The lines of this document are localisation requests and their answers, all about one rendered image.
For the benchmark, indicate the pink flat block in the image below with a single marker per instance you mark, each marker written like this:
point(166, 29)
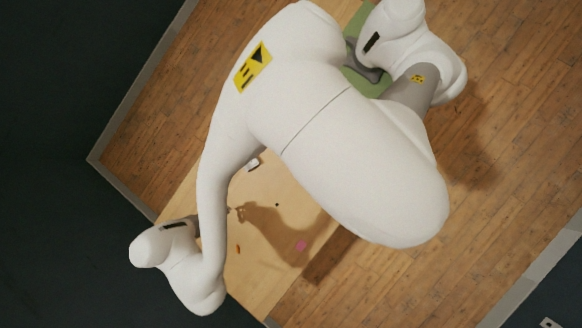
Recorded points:
point(300, 245)

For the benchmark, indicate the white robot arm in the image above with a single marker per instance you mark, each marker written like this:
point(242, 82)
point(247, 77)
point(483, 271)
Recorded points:
point(369, 164)

